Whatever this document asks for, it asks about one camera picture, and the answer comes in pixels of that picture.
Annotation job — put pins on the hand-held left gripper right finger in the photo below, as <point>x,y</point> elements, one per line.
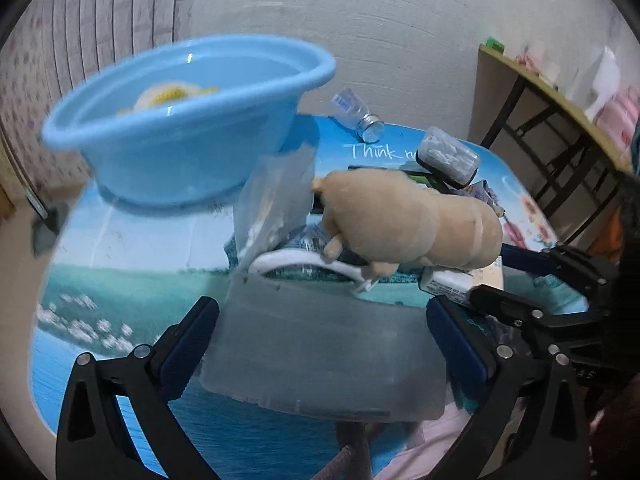
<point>460,355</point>

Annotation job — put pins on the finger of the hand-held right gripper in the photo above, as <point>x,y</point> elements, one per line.
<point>500,300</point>
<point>525,255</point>

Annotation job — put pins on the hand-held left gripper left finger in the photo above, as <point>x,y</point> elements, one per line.
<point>190,345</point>

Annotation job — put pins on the white labelled box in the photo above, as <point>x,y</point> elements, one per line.
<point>450,285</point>

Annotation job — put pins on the white curved plastic item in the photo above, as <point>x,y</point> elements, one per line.
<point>280,260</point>

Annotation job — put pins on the beige plush toy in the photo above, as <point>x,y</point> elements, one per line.
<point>400,220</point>

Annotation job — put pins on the translucent plastic box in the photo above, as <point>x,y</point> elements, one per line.
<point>320,350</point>

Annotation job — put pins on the light blue plastic basin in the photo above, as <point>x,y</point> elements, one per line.
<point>175,160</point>

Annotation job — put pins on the person's right forearm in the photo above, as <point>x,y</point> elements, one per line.
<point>620,440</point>

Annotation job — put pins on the small purple printed packet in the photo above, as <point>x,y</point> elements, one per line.
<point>482,195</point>

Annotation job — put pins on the pink cloth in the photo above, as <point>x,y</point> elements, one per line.
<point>430,445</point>

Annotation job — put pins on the clear plastic swab box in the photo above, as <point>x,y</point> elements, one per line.
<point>447,155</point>

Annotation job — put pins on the wooden folding table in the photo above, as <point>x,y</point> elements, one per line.
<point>495,95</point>

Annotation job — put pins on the clear plastic bag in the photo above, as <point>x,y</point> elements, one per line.
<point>270,200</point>

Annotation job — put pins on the black framed green card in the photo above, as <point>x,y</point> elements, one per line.
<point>380,171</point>

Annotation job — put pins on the pink packs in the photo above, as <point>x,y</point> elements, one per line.
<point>617,115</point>

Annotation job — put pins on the white plastic bag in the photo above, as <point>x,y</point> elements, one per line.
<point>607,75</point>

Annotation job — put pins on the small green box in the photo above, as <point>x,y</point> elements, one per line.
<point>494,45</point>

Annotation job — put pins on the clear bottle with silver cap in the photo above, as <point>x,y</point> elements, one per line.
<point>350,107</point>

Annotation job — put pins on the yellow white plush item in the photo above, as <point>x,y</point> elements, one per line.
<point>165,94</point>

